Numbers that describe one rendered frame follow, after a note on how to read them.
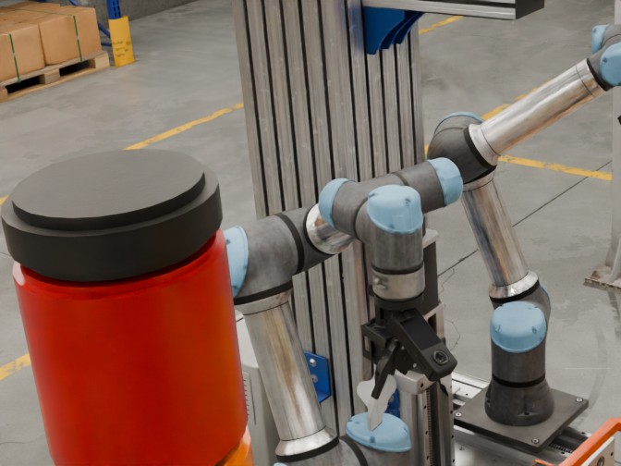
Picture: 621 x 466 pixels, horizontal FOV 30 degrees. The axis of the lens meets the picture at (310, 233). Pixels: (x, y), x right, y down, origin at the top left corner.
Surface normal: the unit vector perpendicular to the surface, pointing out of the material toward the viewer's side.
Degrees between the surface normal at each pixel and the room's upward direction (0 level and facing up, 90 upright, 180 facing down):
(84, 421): 90
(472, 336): 0
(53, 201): 0
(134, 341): 90
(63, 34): 88
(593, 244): 0
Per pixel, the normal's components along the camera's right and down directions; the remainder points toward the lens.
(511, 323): -0.11, -0.86
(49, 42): 0.74, 0.20
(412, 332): 0.28, -0.65
